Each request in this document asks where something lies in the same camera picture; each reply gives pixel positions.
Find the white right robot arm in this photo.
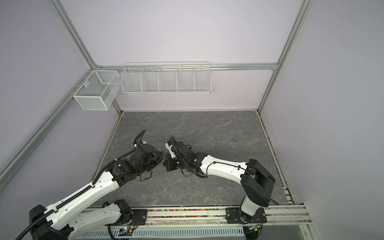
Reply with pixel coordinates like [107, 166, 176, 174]
[163, 136, 276, 225]

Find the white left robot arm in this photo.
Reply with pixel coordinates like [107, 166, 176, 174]
[17, 131, 164, 240]

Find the white mesh box basket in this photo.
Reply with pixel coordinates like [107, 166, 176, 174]
[74, 70, 121, 111]

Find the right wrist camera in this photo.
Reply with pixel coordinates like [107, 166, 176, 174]
[165, 143, 177, 159]

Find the white vented cable duct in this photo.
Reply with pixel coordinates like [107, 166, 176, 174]
[73, 226, 245, 240]

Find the white wire shelf basket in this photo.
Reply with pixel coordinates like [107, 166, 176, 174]
[121, 62, 212, 95]

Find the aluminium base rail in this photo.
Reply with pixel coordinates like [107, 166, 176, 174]
[56, 205, 310, 230]

